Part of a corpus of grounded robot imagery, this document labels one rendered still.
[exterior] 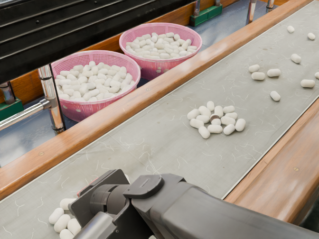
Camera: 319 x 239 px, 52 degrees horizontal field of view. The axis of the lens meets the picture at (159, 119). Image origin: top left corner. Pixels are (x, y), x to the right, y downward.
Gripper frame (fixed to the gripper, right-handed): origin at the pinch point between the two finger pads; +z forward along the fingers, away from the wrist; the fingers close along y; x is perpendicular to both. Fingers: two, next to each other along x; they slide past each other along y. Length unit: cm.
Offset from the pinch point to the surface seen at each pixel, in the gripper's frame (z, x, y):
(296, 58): -5, 3, -76
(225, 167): -9.6, 9.9, -25.5
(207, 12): 34, -23, -97
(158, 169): -2.0, 3.8, -15.7
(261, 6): 29, -15, -128
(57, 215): 1.1, -0.4, 4.8
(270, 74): -3, 3, -63
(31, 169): 9.7, -8.6, 2.4
